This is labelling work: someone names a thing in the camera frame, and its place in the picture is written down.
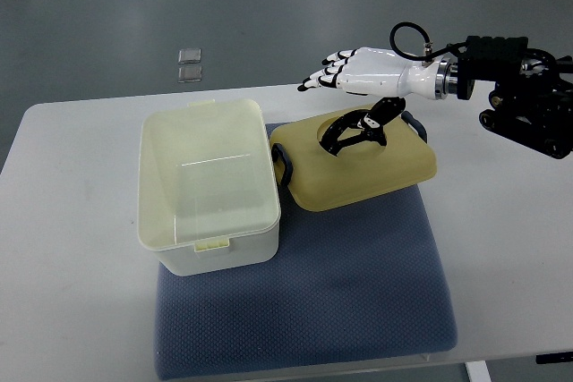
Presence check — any black object under table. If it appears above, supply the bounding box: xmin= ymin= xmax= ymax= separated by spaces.
xmin=535 ymin=352 xmax=573 ymax=365

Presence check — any upper metal floor plate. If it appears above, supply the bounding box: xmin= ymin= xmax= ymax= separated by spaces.
xmin=178 ymin=47 xmax=201 ymax=64

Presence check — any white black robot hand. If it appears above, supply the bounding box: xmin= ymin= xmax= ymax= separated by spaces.
xmin=298 ymin=47 xmax=447 ymax=133

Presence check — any white storage box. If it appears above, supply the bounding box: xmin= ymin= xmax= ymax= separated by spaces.
xmin=138 ymin=98 xmax=281 ymax=276

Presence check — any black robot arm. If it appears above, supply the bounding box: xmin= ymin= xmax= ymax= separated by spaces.
xmin=389 ymin=21 xmax=572 ymax=159

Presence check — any white table leg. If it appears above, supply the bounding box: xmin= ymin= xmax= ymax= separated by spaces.
xmin=465 ymin=361 xmax=492 ymax=382

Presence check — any blue grey fabric mat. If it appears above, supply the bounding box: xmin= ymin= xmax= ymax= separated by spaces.
xmin=153 ymin=122 xmax=458 ymax=380

